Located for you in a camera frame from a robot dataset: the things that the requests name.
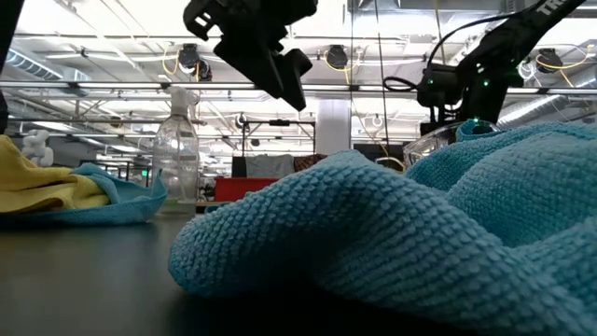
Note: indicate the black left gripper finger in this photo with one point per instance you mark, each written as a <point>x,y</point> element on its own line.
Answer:
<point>296,74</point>
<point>256,65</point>

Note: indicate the red storage bin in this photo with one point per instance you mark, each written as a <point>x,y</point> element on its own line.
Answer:
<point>242,189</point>

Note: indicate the yellow microfiber towel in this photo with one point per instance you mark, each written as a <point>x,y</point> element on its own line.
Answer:
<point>37,186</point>

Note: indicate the black metal frame rig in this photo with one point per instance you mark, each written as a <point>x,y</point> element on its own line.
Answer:
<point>280,122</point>

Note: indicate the black monitor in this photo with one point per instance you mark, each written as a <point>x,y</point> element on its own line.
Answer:
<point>373,150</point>

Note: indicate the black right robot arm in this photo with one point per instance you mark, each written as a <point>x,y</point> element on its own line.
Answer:
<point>513,37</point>

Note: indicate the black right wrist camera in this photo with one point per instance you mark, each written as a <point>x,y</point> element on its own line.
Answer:
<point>438,86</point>

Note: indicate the clear plastic spray bottle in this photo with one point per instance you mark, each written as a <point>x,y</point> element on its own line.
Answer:
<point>176,158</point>

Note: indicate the white humanoid figure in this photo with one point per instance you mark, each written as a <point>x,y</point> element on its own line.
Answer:
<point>37,147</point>

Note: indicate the grey cloth cover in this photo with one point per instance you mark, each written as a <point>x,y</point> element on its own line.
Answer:
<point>270,165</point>

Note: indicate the patterned brown tapestry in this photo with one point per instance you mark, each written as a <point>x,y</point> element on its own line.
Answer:
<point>310,161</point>

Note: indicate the clear plastic basket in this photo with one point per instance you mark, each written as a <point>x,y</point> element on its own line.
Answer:
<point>420,149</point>

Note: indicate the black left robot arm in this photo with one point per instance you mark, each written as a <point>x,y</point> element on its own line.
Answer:
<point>9,18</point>

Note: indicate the white column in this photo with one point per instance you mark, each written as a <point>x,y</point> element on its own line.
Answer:
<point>333,126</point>

